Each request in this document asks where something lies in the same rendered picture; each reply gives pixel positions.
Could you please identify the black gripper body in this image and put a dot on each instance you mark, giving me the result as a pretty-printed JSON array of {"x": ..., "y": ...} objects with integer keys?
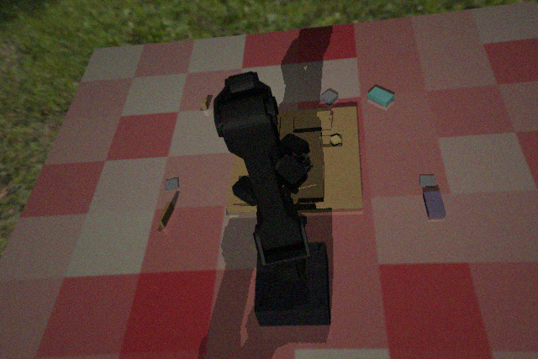
[{"x": 244, "y": 190}]

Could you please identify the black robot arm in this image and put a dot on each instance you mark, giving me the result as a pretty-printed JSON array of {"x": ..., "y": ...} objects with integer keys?
[{"x": 245, "y": 115}]

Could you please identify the tan square puzzle board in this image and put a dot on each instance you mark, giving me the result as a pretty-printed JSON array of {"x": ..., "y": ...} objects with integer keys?
[{"x": 334, "y": 180}]

